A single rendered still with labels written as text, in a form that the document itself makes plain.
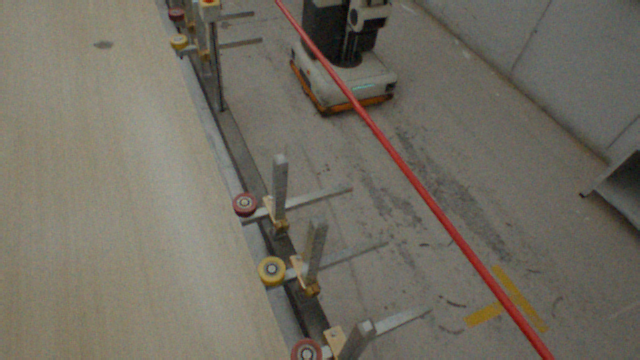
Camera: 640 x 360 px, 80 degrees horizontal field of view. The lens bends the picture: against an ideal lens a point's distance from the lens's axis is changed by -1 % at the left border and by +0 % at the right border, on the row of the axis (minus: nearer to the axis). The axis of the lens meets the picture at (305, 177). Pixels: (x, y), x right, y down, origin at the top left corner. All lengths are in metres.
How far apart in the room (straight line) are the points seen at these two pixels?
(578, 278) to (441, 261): 0.79
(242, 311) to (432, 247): 1.52
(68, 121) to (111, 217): 0.50
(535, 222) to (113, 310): 2.42
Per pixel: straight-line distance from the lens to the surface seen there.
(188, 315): 1.11
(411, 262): 2.30
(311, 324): 1.30
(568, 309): 2.61
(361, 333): 0.88
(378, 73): 2.96
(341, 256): 1.26
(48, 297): 1.25
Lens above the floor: 1.93
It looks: 51 degrees down
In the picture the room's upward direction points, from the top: 7 degrees clockwise
